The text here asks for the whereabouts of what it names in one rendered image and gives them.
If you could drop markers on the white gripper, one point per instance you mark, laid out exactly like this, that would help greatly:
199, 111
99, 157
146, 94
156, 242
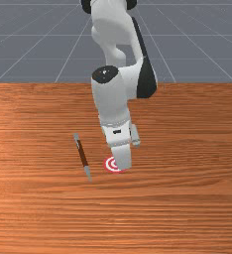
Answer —
121, 139

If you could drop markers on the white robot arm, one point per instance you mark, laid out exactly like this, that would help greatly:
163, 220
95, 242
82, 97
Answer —
112, 96

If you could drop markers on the grey pen with brown grip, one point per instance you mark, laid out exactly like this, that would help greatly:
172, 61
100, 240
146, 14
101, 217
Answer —
82, 155

